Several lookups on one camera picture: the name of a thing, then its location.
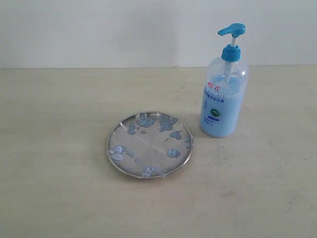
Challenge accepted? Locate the blue pump lotion bottle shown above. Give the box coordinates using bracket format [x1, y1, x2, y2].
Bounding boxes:
[200, 23, 249, 137]

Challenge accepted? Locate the round steel plate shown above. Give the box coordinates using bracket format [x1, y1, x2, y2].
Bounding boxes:
[106, 112, 194, 179]

